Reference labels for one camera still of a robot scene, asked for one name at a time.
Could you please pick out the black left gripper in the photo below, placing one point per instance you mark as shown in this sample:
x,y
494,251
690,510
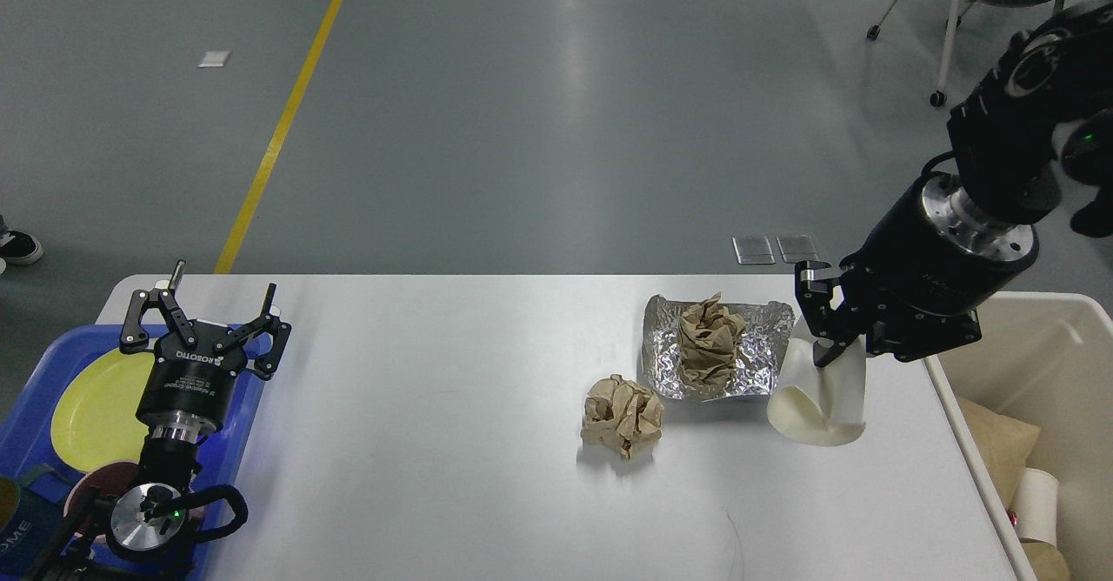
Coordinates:
x,y
193,385

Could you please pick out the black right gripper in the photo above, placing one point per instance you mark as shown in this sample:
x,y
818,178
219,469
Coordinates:
x,y
913,289

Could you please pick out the aluminium foil sheet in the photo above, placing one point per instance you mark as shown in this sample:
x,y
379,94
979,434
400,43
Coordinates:
x,y
760,350

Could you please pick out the white paper cup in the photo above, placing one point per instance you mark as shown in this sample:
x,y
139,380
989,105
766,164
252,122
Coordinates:
x,y
1036,502
819,406

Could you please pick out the yellow plastic plate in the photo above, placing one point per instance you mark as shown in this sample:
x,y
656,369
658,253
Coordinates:
x,y
94,422

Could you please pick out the pink mug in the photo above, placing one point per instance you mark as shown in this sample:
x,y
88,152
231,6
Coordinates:
x,y
96,481

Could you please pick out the brown paper bag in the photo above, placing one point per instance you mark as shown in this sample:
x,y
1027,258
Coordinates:
x,y
1003,443

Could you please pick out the dark teal mug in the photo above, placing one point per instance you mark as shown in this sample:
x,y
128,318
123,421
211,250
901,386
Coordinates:
x,y
31,512

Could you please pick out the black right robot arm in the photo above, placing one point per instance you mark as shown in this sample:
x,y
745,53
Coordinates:
x,y
1047,101

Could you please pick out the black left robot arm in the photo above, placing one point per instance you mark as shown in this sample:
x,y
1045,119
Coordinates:
x,y
162,515

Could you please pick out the right metal floor plate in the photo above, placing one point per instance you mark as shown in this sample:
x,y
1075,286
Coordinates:
x,y
796,248

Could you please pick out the metal floor plate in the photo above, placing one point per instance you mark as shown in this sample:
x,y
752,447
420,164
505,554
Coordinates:
x,y
796,248
753,250

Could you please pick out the left metal floor plate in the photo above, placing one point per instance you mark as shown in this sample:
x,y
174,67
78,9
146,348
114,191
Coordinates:
x,y
753,250

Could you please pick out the crumpled brown paper on foil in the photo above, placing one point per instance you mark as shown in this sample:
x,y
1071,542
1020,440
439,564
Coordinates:
x,y
708,336

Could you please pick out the blue plastic tray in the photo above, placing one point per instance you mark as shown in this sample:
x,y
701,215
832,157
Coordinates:
x,y
25,438

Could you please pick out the black and white shoe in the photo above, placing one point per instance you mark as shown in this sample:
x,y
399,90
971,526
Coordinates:
x,y
20,248

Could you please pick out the beige plastic bin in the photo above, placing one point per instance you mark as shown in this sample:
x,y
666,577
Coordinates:
x,y
1045,359

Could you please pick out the crumpled brown paper ball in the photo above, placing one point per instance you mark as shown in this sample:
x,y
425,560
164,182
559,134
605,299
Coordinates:
x,y
623,415

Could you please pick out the white floor marker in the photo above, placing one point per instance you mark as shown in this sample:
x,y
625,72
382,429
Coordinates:
x,y
212,59

